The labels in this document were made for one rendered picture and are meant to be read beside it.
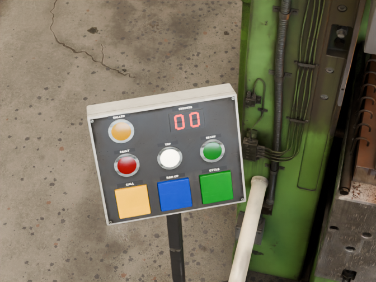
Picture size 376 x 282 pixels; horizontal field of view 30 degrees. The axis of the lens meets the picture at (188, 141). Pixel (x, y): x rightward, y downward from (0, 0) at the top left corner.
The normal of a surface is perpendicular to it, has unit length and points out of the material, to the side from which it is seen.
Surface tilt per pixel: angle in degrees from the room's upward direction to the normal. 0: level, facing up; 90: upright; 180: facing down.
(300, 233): 90
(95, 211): 0
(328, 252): 90
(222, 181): 60
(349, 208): 90
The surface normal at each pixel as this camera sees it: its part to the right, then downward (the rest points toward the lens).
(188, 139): 0.15, 0.38
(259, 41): -0.25, 0.78
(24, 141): -0.03, -0.59
